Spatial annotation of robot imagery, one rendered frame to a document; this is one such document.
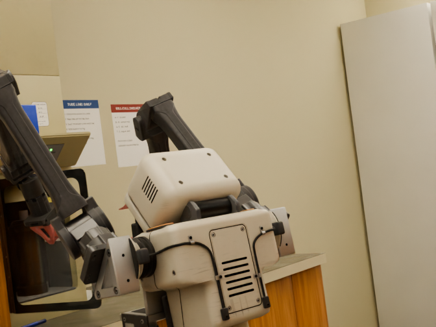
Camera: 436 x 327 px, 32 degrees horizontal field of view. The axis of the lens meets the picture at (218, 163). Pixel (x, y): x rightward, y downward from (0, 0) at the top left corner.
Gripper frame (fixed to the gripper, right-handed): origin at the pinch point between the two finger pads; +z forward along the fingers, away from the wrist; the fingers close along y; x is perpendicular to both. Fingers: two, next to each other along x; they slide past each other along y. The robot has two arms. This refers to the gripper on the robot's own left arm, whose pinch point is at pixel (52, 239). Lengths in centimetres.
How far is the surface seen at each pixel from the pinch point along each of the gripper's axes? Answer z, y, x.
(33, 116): -27.9, -25.7, -8.8
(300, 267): 71, -82, 43
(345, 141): 113, -284, 30
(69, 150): -11.2, -35.3, -7.4
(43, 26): -47, -57, -14
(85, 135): -14.0, -39.1, -2.4
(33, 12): -52, -56, -15
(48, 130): -17.7, -39.4, -14.7
